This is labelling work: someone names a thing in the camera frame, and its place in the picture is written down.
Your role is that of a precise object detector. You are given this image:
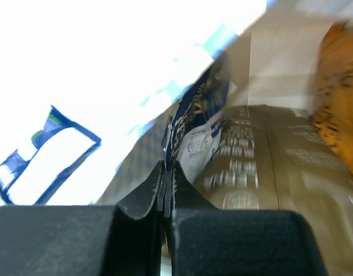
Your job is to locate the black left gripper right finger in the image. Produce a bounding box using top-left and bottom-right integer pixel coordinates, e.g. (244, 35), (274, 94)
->
(170, 162), (328, 275)

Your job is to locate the blue kettle chip bag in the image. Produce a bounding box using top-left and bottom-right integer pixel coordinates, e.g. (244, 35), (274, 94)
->
(163, 52), (230, 183)

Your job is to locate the blue checkered paper bag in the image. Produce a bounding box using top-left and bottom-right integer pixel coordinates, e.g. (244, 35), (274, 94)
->
(97, 0), (353, 205)

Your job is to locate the blue white chip bag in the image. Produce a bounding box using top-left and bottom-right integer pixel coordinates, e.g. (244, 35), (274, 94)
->
(0, 106), (102, 206)

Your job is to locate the orange chip bag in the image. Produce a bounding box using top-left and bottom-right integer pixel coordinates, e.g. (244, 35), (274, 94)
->
(312, 21), (353, 174)

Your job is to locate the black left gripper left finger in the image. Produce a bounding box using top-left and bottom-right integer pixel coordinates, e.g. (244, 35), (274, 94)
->
(0, 162), (164, 275)

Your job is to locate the olive brown snack bag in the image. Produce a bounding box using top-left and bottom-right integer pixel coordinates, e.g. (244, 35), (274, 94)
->
(194, 105), (353, 275)

